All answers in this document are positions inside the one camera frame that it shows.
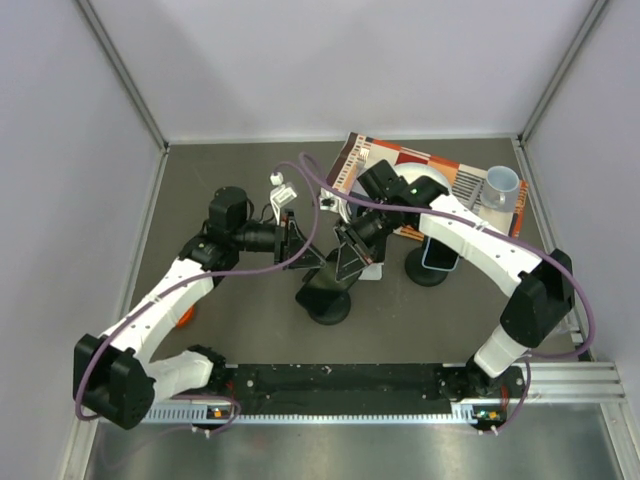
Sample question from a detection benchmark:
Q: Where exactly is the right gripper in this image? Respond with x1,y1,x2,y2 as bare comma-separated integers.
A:
333,201,398,282

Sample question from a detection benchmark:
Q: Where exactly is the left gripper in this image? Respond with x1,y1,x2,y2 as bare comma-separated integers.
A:
233,209,327,271

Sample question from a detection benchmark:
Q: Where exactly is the black phone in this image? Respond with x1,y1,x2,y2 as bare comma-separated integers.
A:
296,249,356,295
372,236,388,263

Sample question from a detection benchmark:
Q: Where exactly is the white folding phone stand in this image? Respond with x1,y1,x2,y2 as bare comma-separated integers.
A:
359,263,384,281

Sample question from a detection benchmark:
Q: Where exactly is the black round phone stand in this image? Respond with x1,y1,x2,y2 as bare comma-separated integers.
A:
404,248,448,287

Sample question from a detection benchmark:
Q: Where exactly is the blue case phone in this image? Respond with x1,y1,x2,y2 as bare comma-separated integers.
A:
421,237,459,272

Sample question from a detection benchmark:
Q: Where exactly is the black camera stand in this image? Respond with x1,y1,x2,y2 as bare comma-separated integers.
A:
296,292,351,326

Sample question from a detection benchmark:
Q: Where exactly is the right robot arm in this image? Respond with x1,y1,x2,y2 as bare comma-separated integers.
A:
331,160,575,396

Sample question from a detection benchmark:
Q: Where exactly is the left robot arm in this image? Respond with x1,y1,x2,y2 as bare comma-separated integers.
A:
73,182,326,430

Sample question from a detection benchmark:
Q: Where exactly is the white plate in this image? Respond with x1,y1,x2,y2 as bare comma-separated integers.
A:
394,162,452,194

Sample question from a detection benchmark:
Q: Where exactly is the orange bowl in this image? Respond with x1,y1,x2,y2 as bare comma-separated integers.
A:
176,305,196,328

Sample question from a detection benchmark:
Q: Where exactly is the patterned orange placemat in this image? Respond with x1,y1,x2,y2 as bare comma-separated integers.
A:
326,132,528,238

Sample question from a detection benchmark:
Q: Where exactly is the light blue mug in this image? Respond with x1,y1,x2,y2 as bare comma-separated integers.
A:
480,166,520,212

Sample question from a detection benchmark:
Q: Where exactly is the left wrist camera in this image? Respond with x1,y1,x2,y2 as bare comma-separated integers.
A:
269,172,298,212

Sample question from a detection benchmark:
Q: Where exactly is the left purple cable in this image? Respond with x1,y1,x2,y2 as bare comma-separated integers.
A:
73,160,324,436

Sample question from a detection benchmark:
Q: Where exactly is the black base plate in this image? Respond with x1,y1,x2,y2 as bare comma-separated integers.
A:
219,363,481,415

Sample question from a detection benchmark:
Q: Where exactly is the slotted cable duct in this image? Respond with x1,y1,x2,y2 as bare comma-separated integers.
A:
142,400,506,426

